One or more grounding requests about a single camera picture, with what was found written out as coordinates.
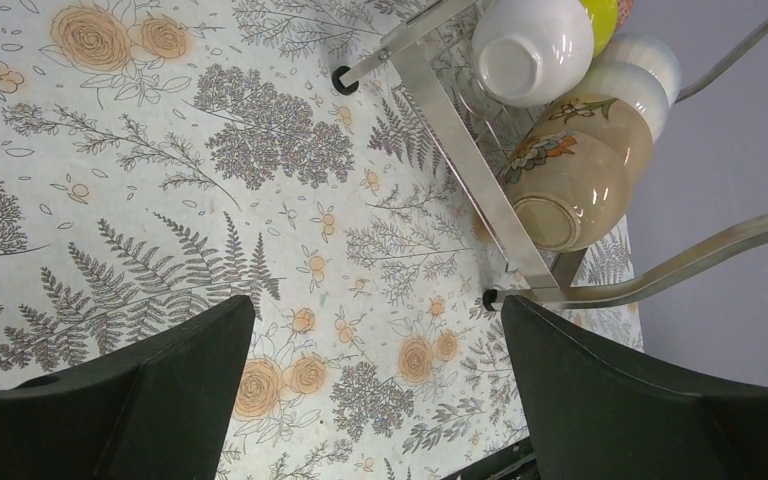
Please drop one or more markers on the white ceramic bowl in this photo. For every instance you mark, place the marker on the white ceramic bowl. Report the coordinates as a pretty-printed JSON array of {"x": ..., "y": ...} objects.
[{"x": 527, "y": 53}]

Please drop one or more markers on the floral patterned table mat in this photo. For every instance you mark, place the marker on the floral patterned table mat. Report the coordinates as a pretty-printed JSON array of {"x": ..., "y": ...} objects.
[{"x": 158, "y": 157}]

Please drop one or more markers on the beige floral bowl front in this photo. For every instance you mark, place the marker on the beige floral bowl front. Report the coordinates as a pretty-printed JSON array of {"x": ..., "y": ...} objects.
[{"x": 568, "y": 189}]

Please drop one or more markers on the white ribbed bowl rear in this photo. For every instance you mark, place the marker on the white ribbed bowl rear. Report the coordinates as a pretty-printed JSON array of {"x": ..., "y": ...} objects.
[{"x": 648, "y": 53}]

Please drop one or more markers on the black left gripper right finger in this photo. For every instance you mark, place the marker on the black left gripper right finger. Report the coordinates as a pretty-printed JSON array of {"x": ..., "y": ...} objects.
[{"x": 596, "y": 409}]

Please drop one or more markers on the stainless steel dish rack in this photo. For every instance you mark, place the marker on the stainless steel dish rack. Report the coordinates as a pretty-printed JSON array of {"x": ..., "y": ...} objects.
[{"x": 548, "y": 283}]

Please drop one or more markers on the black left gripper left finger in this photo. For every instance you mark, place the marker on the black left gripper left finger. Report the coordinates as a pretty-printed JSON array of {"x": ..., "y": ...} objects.
[{"x": 156, "y": 409}]

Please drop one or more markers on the yellow green bowl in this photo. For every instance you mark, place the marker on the yellow green bowl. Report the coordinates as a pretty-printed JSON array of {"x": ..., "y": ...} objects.
[{"x": 603, "y": 16}]

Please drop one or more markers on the white ribbed bowl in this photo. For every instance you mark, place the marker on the white ribbed bowl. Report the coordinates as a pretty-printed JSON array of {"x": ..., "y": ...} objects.
[
  {"x": 633, "y": 85},
  {"x": 648, "y": 53}
]

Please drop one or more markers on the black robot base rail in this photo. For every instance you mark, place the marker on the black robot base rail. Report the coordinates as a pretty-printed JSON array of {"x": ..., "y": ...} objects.
[{"x": 516, "y": 461}]

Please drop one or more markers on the white ribbed bowl front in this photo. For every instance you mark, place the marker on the white ribbed bowl front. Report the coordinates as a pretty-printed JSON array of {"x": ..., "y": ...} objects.
[{"x": 633, "y": 85}]

